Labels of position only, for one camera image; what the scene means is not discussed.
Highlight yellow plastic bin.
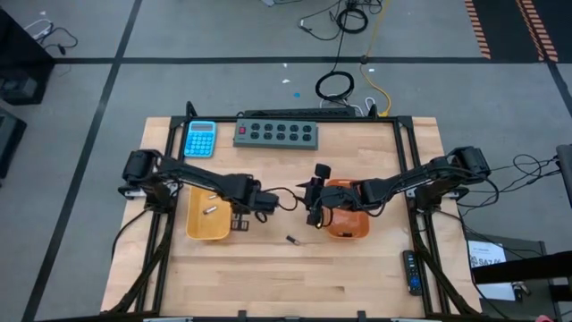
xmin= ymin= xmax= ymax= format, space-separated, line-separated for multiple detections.
xmin=185 ymin=185 xmax=233 ymax=242

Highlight grey-green power strip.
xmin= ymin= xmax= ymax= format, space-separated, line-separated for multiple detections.
xmin=232 ymin=118 xmax=320 ymax=151

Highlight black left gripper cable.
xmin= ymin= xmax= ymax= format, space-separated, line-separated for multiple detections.
xmin=257 ymin=186 xmax=299 ymax=224

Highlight white and black floor cable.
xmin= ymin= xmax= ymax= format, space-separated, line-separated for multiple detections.
xmin=24 ymin=17 xmax=80 ymax=57

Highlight tangled black floor cables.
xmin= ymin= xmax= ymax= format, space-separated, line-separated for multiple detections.
xmin=298 ymin=0 xmax=385 ymax=42

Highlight coiled black floor cable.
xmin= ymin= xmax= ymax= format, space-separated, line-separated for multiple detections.
xmin=315 ymin=57 xmax=356 ymax=102

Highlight long black power bar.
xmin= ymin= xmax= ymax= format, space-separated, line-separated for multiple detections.
xmin=243 ymin=106 xmax=358 ymax=119

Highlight black left arm base cable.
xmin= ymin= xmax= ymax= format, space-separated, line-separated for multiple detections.
xmin=111 ymin=206 xmax=151 ymax=263

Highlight black cabinet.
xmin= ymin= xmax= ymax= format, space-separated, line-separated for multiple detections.
xmin=0 ymin=8 xmax=55 ymax=106

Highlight light blue calculator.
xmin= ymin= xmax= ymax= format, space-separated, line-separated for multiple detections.
xmin=182 ymin=120 xmax=218 ymax=158

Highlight thin black side cable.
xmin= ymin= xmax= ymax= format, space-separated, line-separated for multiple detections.
xmin=459 ymin=154 xmax=564 ymax=209

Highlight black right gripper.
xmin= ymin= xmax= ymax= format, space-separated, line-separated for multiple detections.
xmin=296 ymin=163 xmax=363 ymax=227

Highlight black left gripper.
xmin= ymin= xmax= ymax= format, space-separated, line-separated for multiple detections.
xmin=231 ymin=190 xmax=281 ymax=232

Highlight black aluminium rig frame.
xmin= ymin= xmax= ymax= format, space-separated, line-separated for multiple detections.
xmin=106 ymin=100 xmax=486 ymax=322

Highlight white printed paper sheet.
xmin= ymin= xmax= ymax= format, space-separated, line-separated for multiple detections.
xmin=467 ymin=241 xmax=516 ymax=301

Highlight black desk bar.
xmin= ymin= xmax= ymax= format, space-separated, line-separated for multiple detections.
xmin=471 ymin=250 xmax=572 ymax=287

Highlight dark grey side table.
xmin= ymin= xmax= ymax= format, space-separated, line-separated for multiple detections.
xmin=462 ymin=232 xmax=572 ymax=322

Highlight black remote control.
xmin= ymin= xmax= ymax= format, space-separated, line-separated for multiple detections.
xmin=401 ymin=250 xmax=425 ymax=296

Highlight looped black side cable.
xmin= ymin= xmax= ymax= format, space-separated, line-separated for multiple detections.
xmin=462 ymin=191 xmax=544 ymax=246

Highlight orange plastic bin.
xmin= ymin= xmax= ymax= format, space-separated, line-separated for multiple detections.
xmin=324 ymin=178 xmax=371 ymax=240

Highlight dark floor equipment box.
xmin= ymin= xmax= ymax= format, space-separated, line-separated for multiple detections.
xmin=0 ymin=109 xmax=28 ymax=180

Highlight yellow floor cable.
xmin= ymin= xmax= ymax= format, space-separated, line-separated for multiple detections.
xmin=359 ymin=0 xmax=393 ymax=118

